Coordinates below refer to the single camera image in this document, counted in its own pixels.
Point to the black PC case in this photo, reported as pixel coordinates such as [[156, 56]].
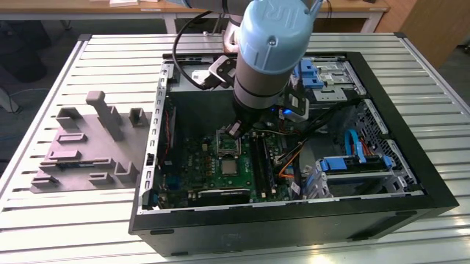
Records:
[[256, 231]]

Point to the black office chair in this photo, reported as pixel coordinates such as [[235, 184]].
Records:
[[21, 49]]

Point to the silver CPU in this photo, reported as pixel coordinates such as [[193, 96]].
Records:
[[229, 167]]

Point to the blue plastic drive bracket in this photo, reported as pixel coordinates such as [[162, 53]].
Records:
[[311, 81]]

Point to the wooden cabinet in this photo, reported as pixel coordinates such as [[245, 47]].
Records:
[[428, 27]]

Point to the blue board connector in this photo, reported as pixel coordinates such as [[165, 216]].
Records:
[[172, 183]]

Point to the grey power supply unit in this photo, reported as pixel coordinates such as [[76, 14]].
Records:
[[197, 110]]

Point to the black RAM slot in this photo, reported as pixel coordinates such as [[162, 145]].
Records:
[[257, 165], [267, 165]]

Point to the grey box camera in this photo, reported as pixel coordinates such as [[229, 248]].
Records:
[[221, 68]]

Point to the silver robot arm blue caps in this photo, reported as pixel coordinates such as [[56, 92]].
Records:
[[271, 41]]

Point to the grey parts rack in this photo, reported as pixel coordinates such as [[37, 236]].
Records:
[[98, 154]]

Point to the hard disk in blue carrier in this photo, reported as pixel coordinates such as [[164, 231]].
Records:
[[335, 164]]

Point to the white box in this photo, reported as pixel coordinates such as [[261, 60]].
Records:
[[124, 2]]

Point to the silver disk bay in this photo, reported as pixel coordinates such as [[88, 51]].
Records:
[[329, 94]]

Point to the RAM stick blue label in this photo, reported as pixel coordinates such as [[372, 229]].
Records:
[[74, 165]]

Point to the black graphics card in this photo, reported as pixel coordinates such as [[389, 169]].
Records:
[[221, 194]]

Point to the silver disk bay cage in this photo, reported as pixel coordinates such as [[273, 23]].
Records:
[[399, 178]]

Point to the green motherboard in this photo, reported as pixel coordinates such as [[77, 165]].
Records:
[[193, 165]]

